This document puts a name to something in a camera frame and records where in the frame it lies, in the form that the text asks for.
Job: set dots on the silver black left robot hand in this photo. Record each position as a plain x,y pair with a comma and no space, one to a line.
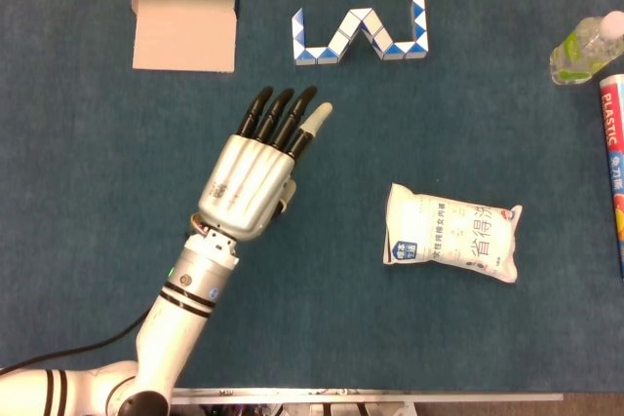
244,187

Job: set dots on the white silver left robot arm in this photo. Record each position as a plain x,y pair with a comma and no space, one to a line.
190,299

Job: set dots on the blue white snake puzzle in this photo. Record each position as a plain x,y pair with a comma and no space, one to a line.
312,56

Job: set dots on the open blue cardboard box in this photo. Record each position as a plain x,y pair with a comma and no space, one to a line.
185,41

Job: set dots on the blue felt table cloth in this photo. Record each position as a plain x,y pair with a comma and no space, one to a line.
341,328

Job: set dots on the white printed plastic packet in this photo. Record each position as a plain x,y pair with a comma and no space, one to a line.
453,236

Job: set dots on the clear green label water bottle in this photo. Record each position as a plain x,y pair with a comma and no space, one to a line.
580,53

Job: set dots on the plastic wrap roll box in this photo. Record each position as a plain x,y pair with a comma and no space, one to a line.
613,143

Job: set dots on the aluminium table edge rail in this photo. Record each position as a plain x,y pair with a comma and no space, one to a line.
341,395

